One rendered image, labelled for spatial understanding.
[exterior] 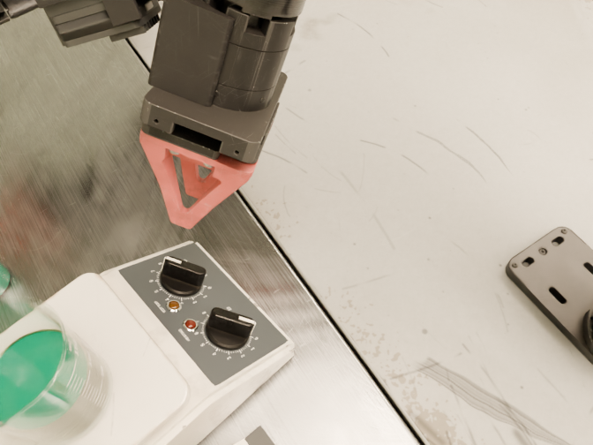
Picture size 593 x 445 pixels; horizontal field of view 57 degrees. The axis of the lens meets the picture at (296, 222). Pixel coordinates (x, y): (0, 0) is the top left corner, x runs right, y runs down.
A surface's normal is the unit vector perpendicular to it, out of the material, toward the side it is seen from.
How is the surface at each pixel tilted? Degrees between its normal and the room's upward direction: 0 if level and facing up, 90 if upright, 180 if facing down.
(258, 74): 83
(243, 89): 78
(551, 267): 0
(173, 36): 67
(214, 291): 30
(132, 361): 0
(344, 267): 0
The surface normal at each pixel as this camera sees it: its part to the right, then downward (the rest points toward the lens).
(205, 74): -0.14, 0.59
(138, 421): -0.04, -0.51
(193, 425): 0.68, 0.62
